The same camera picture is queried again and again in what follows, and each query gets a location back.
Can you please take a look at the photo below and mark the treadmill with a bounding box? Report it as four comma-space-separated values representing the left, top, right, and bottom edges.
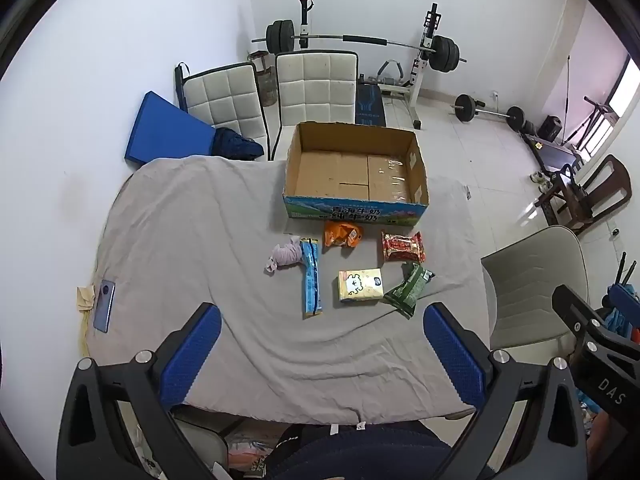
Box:
520, 130, 586, 171

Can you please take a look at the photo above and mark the person's dark clothing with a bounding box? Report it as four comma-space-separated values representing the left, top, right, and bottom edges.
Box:
265, 422, 453, 480

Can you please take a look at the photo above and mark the colourful plastic bag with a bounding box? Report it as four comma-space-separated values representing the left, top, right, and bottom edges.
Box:
225, 427, 286, 478

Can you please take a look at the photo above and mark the dark blue jacket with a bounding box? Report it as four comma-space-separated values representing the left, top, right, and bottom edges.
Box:
210, 127, 265, 162

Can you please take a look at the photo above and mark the pink sock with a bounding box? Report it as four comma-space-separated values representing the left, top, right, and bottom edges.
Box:
264, 236, 303, 274

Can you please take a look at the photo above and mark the blue foam mat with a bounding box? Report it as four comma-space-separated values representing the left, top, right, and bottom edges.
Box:
123, 91, 218, 166

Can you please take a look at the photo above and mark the yellow tissue pack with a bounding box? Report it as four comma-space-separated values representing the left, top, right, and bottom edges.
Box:
337, 267, 385, 303

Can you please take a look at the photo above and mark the dark tripod stand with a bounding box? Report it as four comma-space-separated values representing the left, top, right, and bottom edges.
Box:
565, 97, 621, 151

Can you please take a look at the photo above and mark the red snack packet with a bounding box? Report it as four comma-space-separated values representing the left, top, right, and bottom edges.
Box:
381, 230, 427, 264

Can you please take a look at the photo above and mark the blue smartphone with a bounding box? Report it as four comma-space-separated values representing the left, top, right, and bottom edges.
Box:
93, 280, 117, 333

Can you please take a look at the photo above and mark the black and blue stick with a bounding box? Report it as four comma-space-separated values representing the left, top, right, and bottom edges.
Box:
174, 62, 188, 111

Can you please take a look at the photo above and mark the long blue packet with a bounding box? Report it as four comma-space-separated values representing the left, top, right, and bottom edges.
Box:
299, 237, 324, 318

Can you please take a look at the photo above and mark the orange snack packet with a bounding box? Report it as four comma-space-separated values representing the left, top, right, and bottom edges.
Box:
322, 221, 363, 250

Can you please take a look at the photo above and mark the window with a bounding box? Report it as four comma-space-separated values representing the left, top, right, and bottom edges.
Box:
607, 55, 633, 121

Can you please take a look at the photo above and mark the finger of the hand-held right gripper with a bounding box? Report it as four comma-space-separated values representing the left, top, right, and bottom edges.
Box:
551, 285, 640, 411
607, 284, 640, 311

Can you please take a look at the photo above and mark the long barbell with black plates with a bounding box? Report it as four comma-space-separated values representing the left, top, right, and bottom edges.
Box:
251, 20, 468, 72

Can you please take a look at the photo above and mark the short barbell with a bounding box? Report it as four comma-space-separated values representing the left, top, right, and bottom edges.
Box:
451, 94, 526, 133

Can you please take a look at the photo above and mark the dark wooden chair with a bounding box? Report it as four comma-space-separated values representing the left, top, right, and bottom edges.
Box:
537, 154, 632, 233

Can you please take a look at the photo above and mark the white padded chair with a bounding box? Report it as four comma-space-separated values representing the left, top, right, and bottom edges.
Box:
181, 62, 268, 161
267, 50, 361, 161

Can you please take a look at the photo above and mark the green snack packet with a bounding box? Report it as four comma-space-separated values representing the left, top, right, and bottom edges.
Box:
383, 261, 436, 319

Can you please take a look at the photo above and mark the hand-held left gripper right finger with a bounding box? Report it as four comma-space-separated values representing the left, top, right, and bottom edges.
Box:
422, 302, 588, 480

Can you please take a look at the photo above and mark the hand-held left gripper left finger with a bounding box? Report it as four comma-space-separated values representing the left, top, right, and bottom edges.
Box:
56, 302, 223, 480

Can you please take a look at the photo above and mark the white weight bench rack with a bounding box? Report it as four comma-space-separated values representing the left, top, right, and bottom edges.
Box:
297, 0, 443, 131

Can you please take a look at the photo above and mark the black speaker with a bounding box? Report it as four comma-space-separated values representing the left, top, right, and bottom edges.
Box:
537, 116, 563, 142

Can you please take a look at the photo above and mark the grey tablecloth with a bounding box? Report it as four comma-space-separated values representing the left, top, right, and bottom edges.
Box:
79, 156, 496, 426

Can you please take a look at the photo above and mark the cardboard box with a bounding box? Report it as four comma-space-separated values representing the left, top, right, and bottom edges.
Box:
282, 121, 431, 224

